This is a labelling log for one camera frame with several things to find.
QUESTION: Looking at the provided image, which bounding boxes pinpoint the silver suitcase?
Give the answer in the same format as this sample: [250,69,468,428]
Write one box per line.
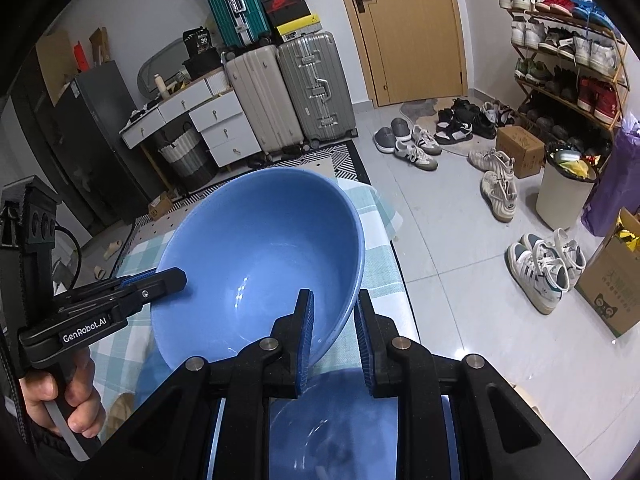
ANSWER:
[276,31,357,144]

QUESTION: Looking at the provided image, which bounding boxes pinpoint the wooden shoe rack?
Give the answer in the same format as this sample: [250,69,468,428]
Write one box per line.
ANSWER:
[500,0,632,142]

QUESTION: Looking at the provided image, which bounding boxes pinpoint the blue bowl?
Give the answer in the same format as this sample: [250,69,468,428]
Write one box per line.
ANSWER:
[210,367,416,480]
[150,167,365,373]

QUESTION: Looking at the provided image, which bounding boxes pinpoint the person's left hand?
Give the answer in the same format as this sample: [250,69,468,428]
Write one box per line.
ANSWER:
[17,345,107,447]

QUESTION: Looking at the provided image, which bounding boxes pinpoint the shoe rack with shoes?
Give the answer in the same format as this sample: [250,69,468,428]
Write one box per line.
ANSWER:
[499,0,629,132]

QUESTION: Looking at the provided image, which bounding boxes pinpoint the scattered sneakers group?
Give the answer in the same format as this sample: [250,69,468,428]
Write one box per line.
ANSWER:
[374,97,588,317]

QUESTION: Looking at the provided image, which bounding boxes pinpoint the purple plastic bag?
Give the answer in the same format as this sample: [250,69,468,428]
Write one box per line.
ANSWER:
[580,115,640,237]

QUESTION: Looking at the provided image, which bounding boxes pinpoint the wooden door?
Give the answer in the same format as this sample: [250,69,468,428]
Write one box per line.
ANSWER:
[330,0,468,109]

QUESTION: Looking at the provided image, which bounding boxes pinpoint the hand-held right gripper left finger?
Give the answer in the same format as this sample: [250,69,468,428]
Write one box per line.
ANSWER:
[97,289,317,480]

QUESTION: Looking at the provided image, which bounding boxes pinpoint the black shoebox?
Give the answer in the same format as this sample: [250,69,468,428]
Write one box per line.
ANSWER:
[270,0,311,27]

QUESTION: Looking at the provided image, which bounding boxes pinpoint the woven laundry basket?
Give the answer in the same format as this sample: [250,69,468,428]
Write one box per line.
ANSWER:
[157,127,217,192]

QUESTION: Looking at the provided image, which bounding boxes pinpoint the grey door mat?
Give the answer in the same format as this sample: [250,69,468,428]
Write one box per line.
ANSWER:
[400,96,439,119]

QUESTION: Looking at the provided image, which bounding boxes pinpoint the black refrigerator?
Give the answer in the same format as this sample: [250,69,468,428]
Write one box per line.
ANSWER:
[50,60,168,232]

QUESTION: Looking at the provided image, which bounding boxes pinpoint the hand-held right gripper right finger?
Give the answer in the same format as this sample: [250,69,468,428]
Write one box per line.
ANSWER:
[355,290,591,480]

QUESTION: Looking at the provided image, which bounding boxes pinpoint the white trash bin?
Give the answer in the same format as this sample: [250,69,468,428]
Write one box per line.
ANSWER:
[536,140,600,231]

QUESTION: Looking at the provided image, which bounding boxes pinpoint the teal suitcase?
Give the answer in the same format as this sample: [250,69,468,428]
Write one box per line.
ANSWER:
[201,0,273,50]

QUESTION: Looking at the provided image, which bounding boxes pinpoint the flat labelled cardboard box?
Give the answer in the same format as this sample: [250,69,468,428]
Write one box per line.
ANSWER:
[149,191,174,221]

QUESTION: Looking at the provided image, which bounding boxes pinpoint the black glass cabinet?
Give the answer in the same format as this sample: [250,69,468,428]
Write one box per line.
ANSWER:
[15,80,96,231]

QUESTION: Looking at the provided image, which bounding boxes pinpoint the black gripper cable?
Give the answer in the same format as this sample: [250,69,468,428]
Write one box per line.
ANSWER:
[52,227,84,292]

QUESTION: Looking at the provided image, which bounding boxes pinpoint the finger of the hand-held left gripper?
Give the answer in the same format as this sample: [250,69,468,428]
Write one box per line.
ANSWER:
[115,267,188,311]

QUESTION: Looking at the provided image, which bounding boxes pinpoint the grey framed oval mirror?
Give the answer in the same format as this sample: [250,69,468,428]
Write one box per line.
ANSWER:
[137,39,189,95]

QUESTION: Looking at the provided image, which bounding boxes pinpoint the black printed bag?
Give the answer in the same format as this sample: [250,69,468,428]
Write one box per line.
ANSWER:
[182,26,219,59]

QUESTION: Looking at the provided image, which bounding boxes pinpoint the white dotted table cover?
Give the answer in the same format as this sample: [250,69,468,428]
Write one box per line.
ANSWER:
[132,205,211,252]

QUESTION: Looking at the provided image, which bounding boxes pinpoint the brown cardboard box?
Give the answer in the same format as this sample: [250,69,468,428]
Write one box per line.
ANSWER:
[496,125,546,180]

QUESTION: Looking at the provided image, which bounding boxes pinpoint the black storage bag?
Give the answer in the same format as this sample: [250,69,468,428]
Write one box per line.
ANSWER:
[182,52,224,81]

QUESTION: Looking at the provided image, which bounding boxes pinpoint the cat print cardboard box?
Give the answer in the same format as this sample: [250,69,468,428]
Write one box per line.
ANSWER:
[574,207,640,339]

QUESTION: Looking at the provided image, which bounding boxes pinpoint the white dresser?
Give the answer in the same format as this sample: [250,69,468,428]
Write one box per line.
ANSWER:
[120,72,261,172]

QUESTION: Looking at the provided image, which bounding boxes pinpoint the folded cardboard pieces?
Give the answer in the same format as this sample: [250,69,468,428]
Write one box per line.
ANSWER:
[35,27,109,94]

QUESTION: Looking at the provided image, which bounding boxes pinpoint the beige suitcase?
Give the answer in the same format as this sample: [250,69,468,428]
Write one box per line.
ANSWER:
[222,44,305,157]

